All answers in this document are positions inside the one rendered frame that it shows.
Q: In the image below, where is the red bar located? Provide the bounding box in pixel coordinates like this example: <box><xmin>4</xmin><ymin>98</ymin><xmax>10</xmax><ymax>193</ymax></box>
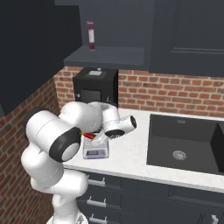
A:
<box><xmin>80</xmin><ymin>132</ymin><xmax>96</xmax><ymax>141</ymax></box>

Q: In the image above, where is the dark panel under sink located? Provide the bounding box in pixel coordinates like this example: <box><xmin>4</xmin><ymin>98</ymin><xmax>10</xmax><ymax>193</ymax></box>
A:
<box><xmin>136</xmin><ymin>179</ymin><xmax>224</xmax><ymax>207</ymax></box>

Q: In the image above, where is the grey digital scale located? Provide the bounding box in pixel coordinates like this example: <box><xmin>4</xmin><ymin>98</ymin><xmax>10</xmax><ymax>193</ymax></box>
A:
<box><xmin>82</xmin><ymin>135</ymin><xmax>110</xmax><ymax>160</ymax></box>

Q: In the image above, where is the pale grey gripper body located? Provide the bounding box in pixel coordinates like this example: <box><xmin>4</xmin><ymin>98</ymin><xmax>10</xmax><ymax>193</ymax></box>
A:
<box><xmin>90</xmin><ymin>130</ymin><xmax>109</xmax><ymax>145</ymax></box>

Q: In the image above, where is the silver drawer handle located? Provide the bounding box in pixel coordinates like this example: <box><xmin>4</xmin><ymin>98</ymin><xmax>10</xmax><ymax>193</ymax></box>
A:
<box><xmin>86</xmin><ymin>195</ymin><xmax>108</xmax><ymax>208</ymax></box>
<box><xmin>86</xmin><ymin>174</ymin><xmax>107</xmax><ymax>187</ymax></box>
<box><xmin>88</xmin><ymin>213</ymin><xmax>109</xmax><ymax>224</ymax></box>

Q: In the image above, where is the black coffee machine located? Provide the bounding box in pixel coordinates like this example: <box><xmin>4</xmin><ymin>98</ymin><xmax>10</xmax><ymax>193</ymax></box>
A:
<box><xmin>73</xmin><ymin>67</ymin><xmax>120</xmax><ymax>110</ymax></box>

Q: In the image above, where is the black sink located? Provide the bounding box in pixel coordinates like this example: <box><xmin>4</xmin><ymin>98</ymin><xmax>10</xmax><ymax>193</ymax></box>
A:
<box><xmin>146</xmin><ymin>113</ymin><xmax>224</xmax><ymax>177</ymax></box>

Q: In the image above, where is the dark wall cabinet with shelf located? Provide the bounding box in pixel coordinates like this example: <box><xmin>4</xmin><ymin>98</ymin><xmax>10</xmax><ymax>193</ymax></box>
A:
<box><xmin>53</xmin><ymin>0</ymin><xmax>153</xmax><ymax>72</ymax></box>

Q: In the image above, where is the open dark cabinet door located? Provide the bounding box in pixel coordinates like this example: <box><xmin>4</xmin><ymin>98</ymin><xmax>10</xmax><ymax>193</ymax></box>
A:
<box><xmin>0</xmin><ymin>0</ymin><xmax>83</xmax><ymax>117</ymax></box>

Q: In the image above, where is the closed dark cabinet door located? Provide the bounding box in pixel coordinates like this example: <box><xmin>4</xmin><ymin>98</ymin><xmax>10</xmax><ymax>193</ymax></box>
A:
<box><xmin>148</xmin><ymin>0</ymin><xmax>224</xmax><ymax>79</ymax></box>

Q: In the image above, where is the purple and white box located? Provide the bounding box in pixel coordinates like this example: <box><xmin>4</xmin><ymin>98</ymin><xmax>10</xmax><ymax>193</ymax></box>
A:
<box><xmin>86</xmin><ymin>20</ymin><xmax>97</xmax><ymax>52</ymax></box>

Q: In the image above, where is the dark base cabinet door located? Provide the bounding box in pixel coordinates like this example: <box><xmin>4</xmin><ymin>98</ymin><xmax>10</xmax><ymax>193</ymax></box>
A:
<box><xmin>170</xmin><ymin>196</ymin><xmax>224</xmax><ymax>224</ymax></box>

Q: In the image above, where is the dark drawer front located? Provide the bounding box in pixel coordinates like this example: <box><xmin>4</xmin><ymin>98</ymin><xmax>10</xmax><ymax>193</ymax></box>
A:
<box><xmin>79</xmin><ymin>171</ymin><xmax>138</xmax><ymax>194</ymax></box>
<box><xmin>78</xmin><ymin>208</ymin><xmax>138</xmax><ymax>224</ymax></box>
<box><xmin>76</xmin><ymin>189</ymin><xmax>138</xmax><ymax>216</ymax></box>

